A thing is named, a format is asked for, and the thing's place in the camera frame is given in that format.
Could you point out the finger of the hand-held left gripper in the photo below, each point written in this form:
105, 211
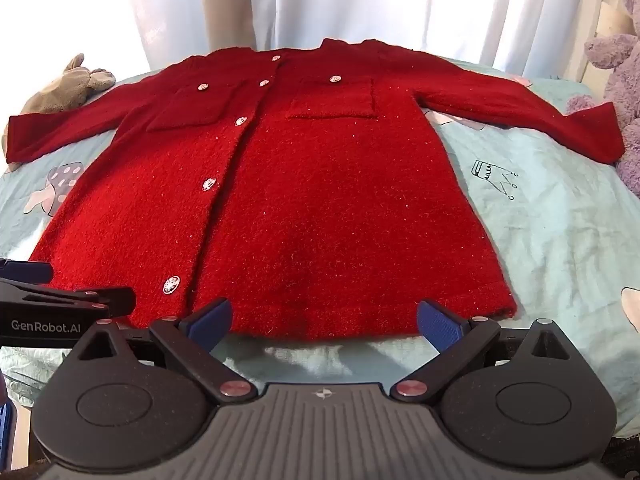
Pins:
25, 271
60, 297

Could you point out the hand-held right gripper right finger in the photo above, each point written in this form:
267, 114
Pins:
440, 324

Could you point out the light blue printed bed sheet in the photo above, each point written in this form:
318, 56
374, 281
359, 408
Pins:
550, 220

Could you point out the white curtain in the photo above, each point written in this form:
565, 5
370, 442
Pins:
350, 0

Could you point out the grey plush toy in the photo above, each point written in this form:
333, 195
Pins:
65, 90

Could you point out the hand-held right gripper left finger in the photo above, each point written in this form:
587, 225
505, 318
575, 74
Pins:
212, 320

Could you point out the purple plush toy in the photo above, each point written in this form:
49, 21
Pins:
620, 60

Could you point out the red knit coat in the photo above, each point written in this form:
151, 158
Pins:
325, 185

